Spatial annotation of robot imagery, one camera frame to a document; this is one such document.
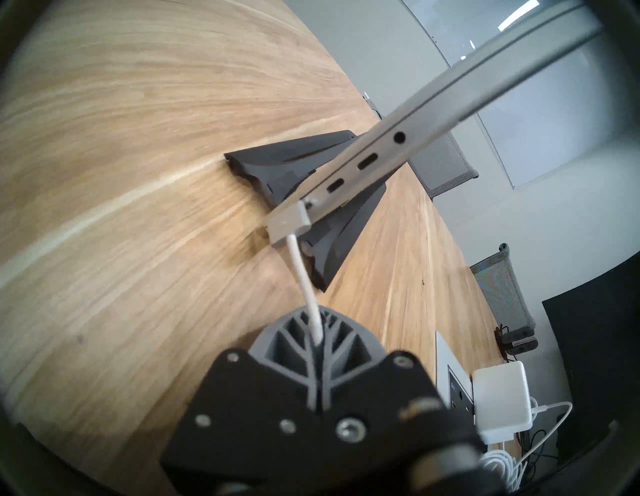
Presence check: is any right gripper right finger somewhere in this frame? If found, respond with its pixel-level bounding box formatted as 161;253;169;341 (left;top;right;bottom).
315;306;451;496

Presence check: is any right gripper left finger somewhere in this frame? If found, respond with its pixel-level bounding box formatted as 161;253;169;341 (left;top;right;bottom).
159;306;321;496

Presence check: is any white MagSafe charging cable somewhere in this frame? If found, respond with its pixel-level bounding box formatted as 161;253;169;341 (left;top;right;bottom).
266;200;574;496

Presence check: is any black controller charging dock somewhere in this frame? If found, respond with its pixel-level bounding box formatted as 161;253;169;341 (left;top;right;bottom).
495;325;540;357

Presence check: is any silver MacBook laptop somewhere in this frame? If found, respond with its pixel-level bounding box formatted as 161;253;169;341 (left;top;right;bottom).
276;0;608;227

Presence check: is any silver table power outlet box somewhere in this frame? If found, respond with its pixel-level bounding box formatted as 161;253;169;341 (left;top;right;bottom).
435;330;477;417

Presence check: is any large white power adapter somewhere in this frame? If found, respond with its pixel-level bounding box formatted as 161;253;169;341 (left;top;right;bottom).
472;361;534;445

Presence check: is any grey mesh office chair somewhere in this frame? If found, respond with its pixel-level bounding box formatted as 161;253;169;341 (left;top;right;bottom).
470;243;537;332
364;91;480;202

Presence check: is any large black TV screen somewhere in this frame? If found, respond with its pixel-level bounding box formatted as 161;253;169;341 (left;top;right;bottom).
542;252;640;453

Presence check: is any black vertical laptop stand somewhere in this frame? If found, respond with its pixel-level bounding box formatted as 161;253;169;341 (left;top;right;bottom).
223;130;388;293

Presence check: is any black cable tangle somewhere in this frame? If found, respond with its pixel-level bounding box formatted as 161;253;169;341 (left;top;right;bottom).
517;427;563;478

